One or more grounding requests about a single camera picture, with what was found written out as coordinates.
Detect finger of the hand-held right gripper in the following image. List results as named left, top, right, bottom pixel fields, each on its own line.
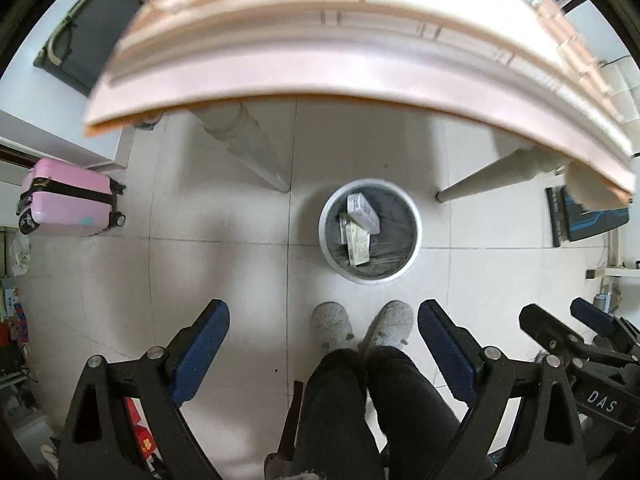
left=519, top=304, right=586, bottom=367
left=571, top=297, right=640, bottom=361

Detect white plastic bag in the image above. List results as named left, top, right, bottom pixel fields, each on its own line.
left=4, top=232, right=32, bottom=277

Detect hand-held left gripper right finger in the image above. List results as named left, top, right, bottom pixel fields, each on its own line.
left=417, top=299, right=587, bottom=480

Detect red box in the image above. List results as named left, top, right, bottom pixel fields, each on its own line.
left=124, top=396, right=157, bottom=462

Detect round grey trash bin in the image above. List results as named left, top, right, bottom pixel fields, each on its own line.
left=319, top=178, right=423, bottom=285

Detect pink suitcase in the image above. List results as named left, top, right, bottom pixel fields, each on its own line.
left=16, top=157, right=126, bottom=237

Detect black bag on floor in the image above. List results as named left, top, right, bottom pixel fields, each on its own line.
left=33, top=0, right=147, bottom=97

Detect white cabinet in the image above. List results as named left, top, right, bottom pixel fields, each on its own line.
left=0, top=109, right=132, bottom=171

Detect person's right grey slipper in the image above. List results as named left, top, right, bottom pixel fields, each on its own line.
left=366, top=300, right=415, bottom=352

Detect person's black trouser legs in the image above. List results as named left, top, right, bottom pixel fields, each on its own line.
left=294, top=346, right=462, bottom=480

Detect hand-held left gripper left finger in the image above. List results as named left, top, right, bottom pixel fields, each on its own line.
left=58, top=299, right=231, bottom=480

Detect white cardboard box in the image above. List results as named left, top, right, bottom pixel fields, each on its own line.
left=347, top=192, right=381, bottom=235

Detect person's left grey slipper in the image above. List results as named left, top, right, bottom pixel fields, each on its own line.
left=310, top=302, right=357, bottom=351

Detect black blue flat board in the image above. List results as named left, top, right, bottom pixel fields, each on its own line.
left=545, top=185, right=632, bottom=249

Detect beige wooden table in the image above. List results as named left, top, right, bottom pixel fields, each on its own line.
left=82, top=0, right=637, bottom=207

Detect person's grey slipper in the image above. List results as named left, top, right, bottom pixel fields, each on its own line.
left=310, top=302, right=357, bottom=351
left=366, top=300, right=415, bottom=352

